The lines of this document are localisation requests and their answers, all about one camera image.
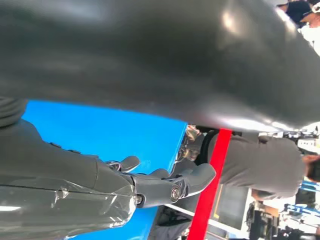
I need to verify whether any low blue metal rack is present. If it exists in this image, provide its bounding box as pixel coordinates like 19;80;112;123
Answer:
22;99;188;240

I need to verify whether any red barrier strip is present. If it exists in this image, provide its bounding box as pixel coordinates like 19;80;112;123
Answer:
186;128;233;240

